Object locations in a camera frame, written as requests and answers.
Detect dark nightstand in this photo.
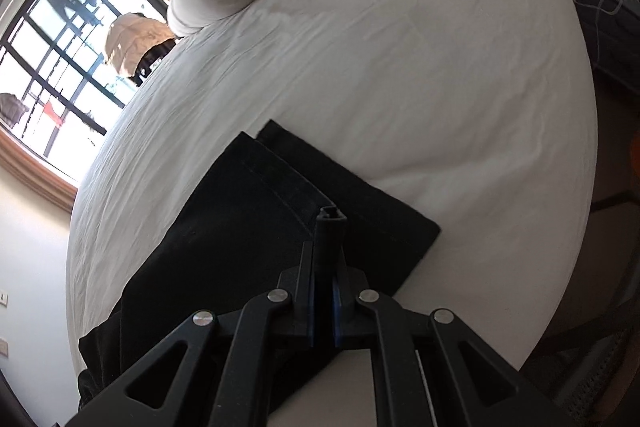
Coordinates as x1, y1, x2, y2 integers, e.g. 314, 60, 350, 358
565, 0, 632, 82

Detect black framed glass window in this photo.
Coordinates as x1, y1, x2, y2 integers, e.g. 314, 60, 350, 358
0, 0, 171, 158

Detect beige puffer jacket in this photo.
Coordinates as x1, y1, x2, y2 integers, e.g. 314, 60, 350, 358
106, 13, 176, 75

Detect round bed with white sheet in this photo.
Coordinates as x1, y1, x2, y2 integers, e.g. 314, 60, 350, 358
65, 0, 601, 427

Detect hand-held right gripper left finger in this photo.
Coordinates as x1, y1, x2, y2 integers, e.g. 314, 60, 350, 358
62, 241, 333, 427

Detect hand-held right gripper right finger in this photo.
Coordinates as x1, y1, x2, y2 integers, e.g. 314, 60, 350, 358
331, 253, 576, 427

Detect black pants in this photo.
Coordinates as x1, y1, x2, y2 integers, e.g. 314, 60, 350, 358
77, 119, 442, 413

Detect black chair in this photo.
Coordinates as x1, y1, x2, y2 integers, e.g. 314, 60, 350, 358
132, 38, 177, 85

